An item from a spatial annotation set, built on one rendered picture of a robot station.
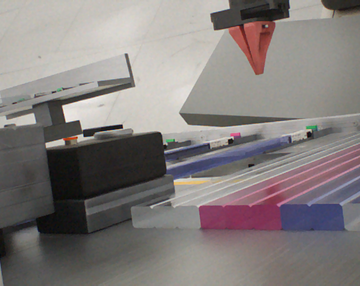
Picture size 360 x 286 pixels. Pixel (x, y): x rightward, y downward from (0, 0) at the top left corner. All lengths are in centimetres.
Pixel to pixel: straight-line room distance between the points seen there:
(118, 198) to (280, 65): 81
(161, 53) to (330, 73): 153
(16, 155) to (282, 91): 80
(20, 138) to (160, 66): 215
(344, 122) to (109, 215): 50
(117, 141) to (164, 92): 197
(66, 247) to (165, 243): 5
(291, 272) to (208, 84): 99
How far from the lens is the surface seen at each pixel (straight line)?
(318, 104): 101
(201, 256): 23
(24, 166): 30
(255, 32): 85
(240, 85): 112
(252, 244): 24
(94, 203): 31
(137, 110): 232
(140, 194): 34
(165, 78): 236
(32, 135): 31
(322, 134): 76
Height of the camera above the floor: 129
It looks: 39 degrees down
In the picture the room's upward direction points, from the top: 40 degrees counter-clockwise
